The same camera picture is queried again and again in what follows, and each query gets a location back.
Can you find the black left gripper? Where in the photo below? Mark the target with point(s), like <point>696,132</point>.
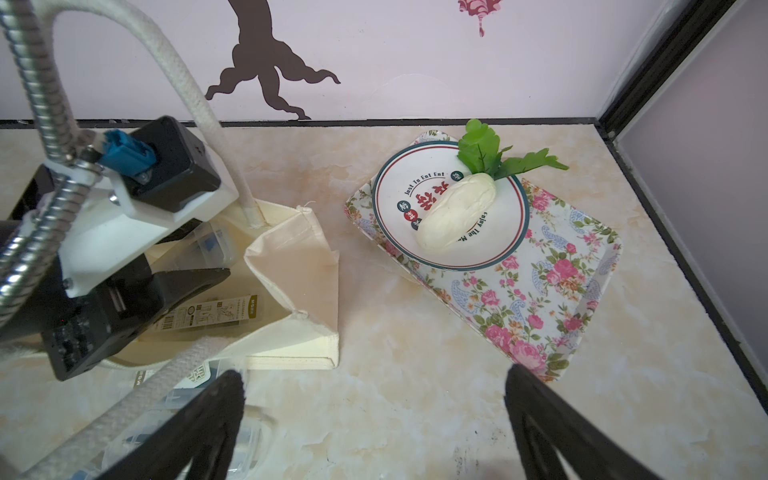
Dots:
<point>78,332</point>

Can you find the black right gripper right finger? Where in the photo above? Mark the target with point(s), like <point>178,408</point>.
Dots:
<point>548,431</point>

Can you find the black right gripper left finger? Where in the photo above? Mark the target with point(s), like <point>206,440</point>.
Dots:
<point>200,438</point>

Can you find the cream canvas tote bag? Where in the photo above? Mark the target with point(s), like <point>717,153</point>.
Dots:
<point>272,257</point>

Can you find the floral rectangular tray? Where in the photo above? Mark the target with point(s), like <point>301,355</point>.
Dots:
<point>530,272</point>

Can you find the white toy radish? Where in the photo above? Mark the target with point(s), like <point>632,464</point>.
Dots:
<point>462,204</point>

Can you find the white round plate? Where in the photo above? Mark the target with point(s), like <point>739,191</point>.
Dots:
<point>413,180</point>

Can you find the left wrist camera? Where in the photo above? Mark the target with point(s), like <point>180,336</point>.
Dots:
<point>113,226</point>

